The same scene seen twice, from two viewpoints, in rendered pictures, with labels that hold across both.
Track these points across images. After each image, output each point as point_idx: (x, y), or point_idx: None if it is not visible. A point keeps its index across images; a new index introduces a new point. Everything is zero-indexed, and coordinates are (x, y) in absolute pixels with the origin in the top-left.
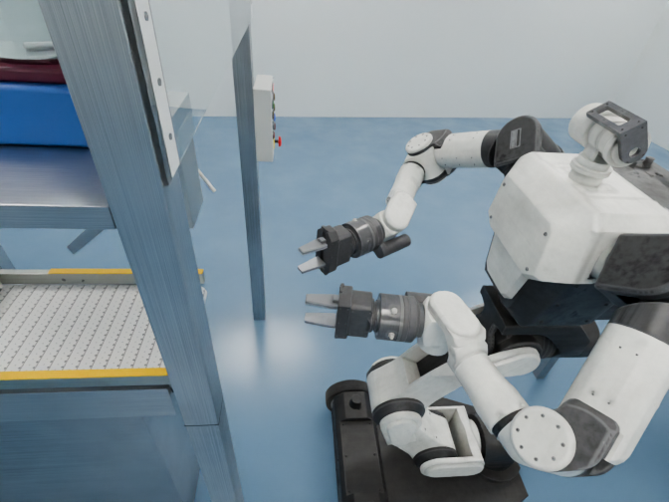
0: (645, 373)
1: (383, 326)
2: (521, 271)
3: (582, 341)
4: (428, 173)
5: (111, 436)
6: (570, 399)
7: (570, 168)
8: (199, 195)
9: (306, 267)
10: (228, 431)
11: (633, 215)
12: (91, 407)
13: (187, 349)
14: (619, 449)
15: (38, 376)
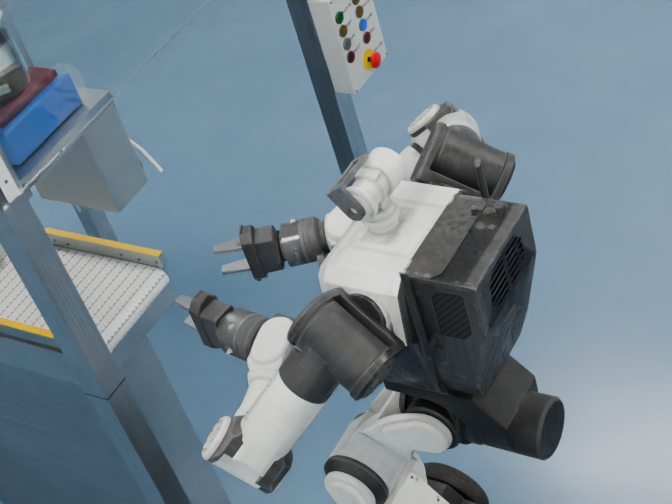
0: (266, 400)
1: (221, 339)
2: None
3: (493, 425)
4: None
5: (77, 408)
6: (242, 415)
7: None
8: (137, 178)
9: (228, 268)
10: (142, 423)
11: (360, 272)
12: (40, 363)
13: (55, 317)
14: (239, 453)
15: (2, 322)
